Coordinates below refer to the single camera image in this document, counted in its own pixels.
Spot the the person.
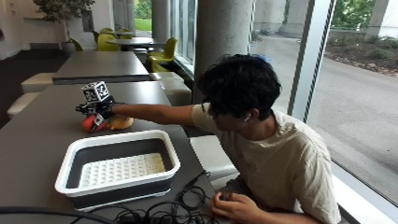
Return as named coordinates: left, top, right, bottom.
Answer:
left=190, top=53, right=351, bottom=224

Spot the white grey collapsible basin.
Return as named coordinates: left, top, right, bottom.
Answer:
left=54, top=129, right=182, bottom=213

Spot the long dark table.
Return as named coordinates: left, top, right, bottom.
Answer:
left=51, top=50, right=152, bottom=86

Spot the yellow orange fruit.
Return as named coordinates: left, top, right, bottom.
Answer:
left=106, top=114, right=136, bottom=131

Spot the potted tree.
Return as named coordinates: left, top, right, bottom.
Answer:
left=31, top=0, right=98, bottom=56

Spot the concrete pillar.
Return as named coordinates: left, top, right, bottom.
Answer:
left=192, top=0, right=256, bottom=105

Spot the white bench seat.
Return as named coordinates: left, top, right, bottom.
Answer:
left=148, top=71, right=186, bottom=83
left=7, top=91, right=42, bottom=119
left=21, top=72, right=59, bottom=94
left=190, top=134, right=241, bottom=182
left=159, top=78, right=194, bottom=107

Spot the white window frame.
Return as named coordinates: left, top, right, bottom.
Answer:
left=287, top=0, right=339, bottom=124

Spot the green chair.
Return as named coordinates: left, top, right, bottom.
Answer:
left=96, top=33, right=123, bottom=52
left=67, top=37, right=86, bottom=52
left=146, top=37, right=180, bottom=74

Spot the round grey table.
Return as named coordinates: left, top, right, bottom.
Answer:
left=106, top=36, right=167, bottom=51

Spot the thick black curved cable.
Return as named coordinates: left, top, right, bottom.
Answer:
left=0, top=205, right=119, bottom=224

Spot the white marker cube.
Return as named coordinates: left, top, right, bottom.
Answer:
left=80, top=80, right=111, bottom=105

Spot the red apple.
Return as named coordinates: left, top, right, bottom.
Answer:
left=82, top=114, right=110, bottom=133

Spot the tangle of black cables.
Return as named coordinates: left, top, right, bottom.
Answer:
left=88, top=170, right=223, bottom=224

